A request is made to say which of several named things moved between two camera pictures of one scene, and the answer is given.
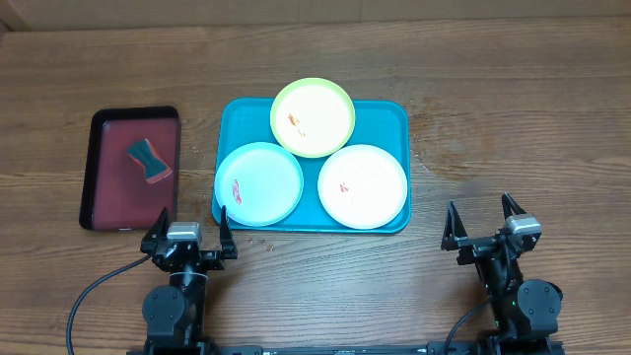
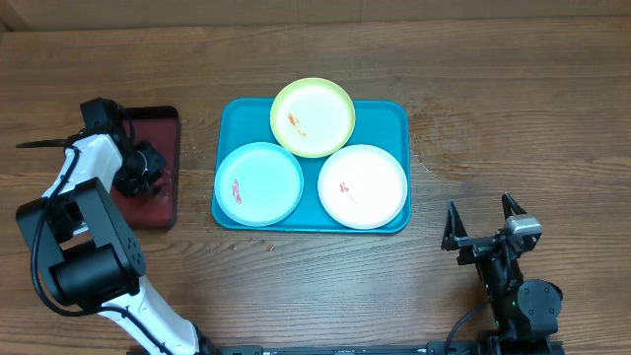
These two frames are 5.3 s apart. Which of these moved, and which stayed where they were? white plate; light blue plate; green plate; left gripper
Moved: left gripper
Stayed: light blue plate; white plate; green plate
